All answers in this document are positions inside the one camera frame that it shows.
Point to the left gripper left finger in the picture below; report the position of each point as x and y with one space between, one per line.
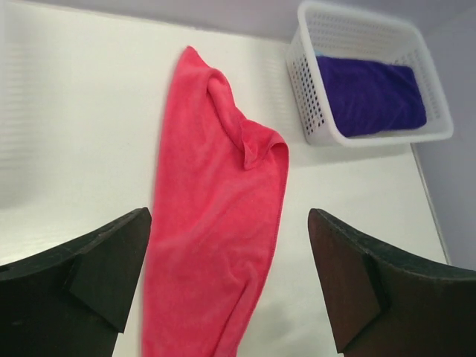
74 299

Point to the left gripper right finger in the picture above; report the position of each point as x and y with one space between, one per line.
384 301

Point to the pink towel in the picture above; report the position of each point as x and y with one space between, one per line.
219 190

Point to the purple towel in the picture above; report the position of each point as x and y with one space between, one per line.
368 97

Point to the right white plastic basket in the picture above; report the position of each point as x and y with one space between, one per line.
347 32

